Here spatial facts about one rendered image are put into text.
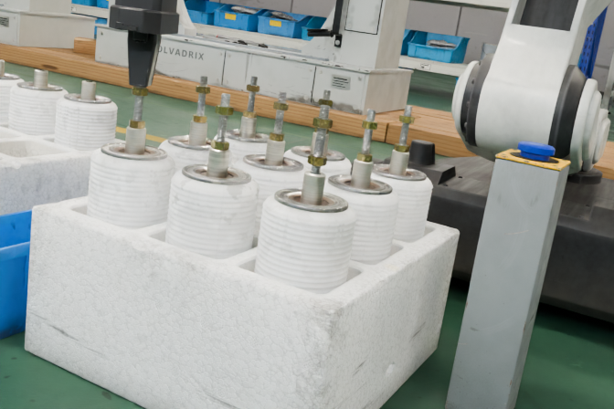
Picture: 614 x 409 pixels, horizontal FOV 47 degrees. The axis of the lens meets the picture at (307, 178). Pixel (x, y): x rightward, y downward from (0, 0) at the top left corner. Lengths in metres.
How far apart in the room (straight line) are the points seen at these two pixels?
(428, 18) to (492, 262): 8.69
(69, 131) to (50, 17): 3.01
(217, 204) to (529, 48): 0.55
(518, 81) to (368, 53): 1.96
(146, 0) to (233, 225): 0.25
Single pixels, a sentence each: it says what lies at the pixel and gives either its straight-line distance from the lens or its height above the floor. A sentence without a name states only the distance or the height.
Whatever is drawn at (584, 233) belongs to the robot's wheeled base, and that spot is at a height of 0.17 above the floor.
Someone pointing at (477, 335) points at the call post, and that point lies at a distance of 0.86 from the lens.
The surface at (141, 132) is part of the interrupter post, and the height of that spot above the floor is 0.28.
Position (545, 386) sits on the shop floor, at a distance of 1.03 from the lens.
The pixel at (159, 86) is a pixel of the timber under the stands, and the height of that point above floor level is 0.04.
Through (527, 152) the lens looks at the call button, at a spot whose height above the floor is 0.32.
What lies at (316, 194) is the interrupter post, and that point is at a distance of 0.70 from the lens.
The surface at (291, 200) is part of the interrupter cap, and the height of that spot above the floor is 0.25.
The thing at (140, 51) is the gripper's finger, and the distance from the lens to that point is 0.81.
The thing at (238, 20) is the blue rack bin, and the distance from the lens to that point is 6.28.
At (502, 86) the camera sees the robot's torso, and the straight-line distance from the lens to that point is 1.04.
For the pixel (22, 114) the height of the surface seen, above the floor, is 0.21.
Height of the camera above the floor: 0.43
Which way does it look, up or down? 13 degrees down
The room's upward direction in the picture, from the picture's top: 8 degrees clockwise
